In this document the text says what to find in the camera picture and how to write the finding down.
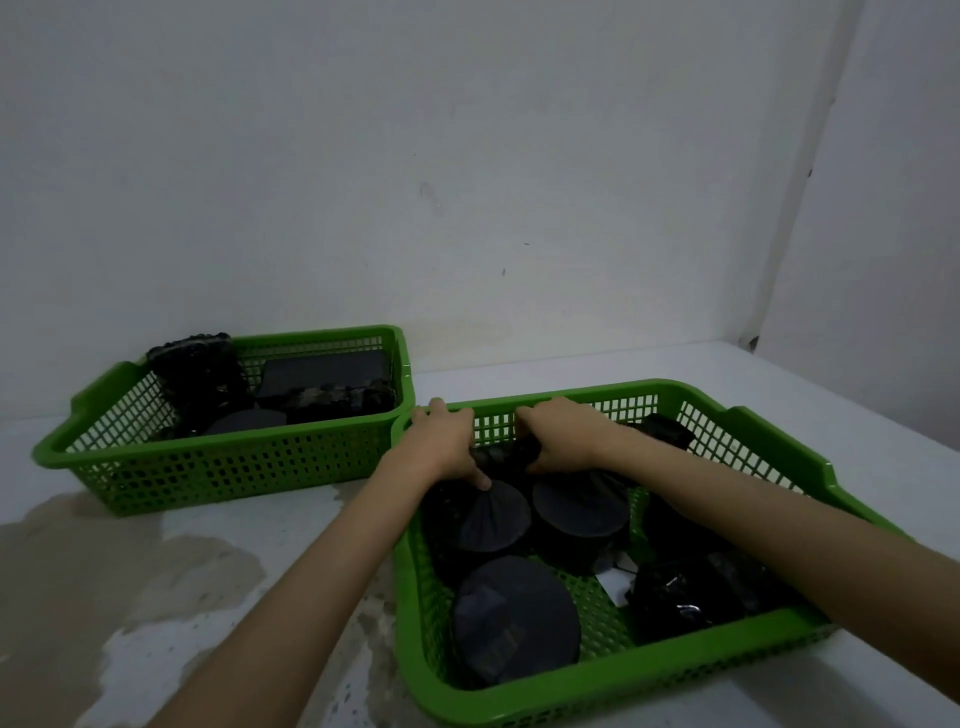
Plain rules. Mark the person's left hand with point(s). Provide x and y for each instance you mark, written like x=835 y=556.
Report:
x=439 y=442

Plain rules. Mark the person's right hand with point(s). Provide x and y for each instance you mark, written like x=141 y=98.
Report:
x=574 y=435

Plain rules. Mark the person's right fingers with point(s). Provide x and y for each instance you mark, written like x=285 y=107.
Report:
x=531 y=427

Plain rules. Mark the person's left thumb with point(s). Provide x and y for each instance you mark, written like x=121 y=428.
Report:
x=478 y=474

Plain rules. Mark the black knobbly rubber roller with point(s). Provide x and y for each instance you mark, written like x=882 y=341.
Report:
x=504 y=456

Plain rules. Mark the person's right forearm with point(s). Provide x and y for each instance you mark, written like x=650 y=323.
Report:
x=787 y=547

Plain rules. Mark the person's left forearm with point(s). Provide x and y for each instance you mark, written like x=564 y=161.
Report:
x=300 y=600

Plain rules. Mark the small black block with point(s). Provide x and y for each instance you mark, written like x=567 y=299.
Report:
x=667 y=431

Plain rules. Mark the large black round cylinder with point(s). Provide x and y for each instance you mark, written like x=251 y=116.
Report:
x=517 y=622

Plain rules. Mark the black knobbly lying piece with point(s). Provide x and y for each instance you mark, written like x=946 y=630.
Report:
x=337 y=401

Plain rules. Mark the white paper slip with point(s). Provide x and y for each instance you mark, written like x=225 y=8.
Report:
x=616 y=585

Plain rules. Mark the black flat rectangular box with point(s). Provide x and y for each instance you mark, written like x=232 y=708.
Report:
x=322 y=369

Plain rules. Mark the glossy black wrapped part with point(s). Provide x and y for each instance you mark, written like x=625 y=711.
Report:
x=690 y=600

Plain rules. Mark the green plastic basket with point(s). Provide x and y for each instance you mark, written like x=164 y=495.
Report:
x=600 y=675
x=225 y=466

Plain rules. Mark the black round disc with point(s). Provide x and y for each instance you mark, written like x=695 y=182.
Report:
x=244 y=421

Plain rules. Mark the black knobbly upright cylinder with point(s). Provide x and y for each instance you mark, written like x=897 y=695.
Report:
x=199 y=379

